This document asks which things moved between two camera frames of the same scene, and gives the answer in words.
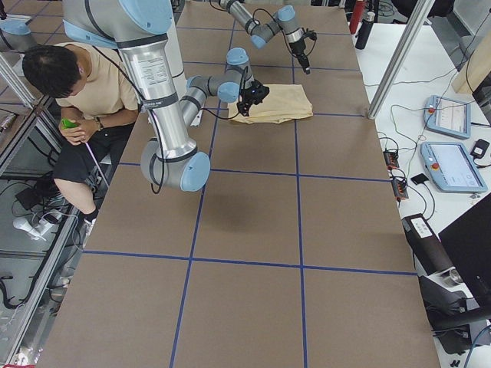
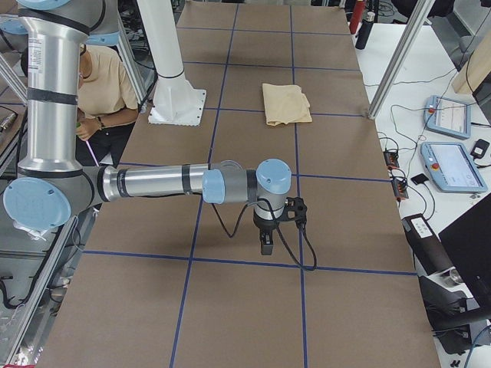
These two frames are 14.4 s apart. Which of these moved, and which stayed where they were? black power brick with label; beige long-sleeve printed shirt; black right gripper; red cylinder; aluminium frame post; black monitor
Moved: black right gripper; beige long-sleeve printed shirt
Stayed: red cylinder; black monitor; aluminium frame post; black power brick with label
